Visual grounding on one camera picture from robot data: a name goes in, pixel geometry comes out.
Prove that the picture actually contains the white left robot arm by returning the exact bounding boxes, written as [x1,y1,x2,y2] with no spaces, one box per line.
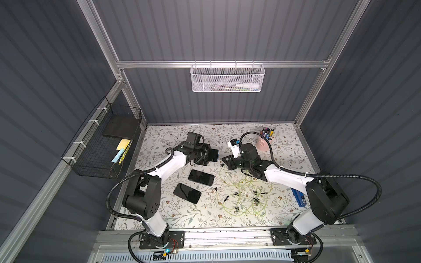
[106,132,219,248]

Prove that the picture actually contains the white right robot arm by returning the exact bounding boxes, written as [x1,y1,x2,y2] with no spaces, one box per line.
[223,139,382,245]

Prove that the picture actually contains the black smartphone middle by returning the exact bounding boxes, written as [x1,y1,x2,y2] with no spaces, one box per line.
[188,170,215,186]

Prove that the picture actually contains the black smartphone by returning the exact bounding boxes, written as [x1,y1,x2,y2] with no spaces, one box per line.
[173,183,202,204]
[188,170,215,186]

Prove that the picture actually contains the pink pen bucket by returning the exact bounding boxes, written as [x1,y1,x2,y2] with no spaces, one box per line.
[255,138,269,152]

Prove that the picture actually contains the black smartphone lower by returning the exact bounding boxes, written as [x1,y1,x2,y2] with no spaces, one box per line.
[173,183,202,204]

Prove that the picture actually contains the colourful markers in bucket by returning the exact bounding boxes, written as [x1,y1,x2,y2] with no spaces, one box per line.
[260,128,275,140]

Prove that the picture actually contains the blue clip holder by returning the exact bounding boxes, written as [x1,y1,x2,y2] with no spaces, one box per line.
[291,188,307,208]

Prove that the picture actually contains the white marker in basket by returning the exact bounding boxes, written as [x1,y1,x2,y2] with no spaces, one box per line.
[236,83,260,90]

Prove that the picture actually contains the yellow sticky notes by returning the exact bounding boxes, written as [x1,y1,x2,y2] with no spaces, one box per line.
[116,139,131,151]

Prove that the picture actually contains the black notebook in basket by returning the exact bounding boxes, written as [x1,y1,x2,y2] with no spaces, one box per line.
[103,116,139,139]

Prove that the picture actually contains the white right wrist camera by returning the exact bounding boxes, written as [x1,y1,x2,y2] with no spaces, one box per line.
[228,139,241,158]

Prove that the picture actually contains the green earphone cable coil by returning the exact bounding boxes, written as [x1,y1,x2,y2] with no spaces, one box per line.
[215,164,274,218]

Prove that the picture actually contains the white wire mesh basket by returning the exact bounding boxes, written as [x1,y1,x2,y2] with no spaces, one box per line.
[190,62,265,93]

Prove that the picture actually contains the black wire wall basket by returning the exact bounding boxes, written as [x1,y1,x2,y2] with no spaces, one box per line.
[62,98,142,179]

